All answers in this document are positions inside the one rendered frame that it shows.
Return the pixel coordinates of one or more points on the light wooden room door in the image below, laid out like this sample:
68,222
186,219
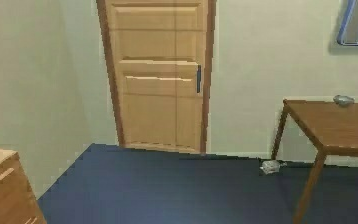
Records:
157,83

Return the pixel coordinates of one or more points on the small grey white object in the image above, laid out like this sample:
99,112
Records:
270,166

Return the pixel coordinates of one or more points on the brown wooden table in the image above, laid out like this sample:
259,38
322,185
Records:
333,126

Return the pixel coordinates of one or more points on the grey bowl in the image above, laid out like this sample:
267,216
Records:
343,100

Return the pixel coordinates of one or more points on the light wooden chest of drawers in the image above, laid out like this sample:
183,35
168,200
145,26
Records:
5,190

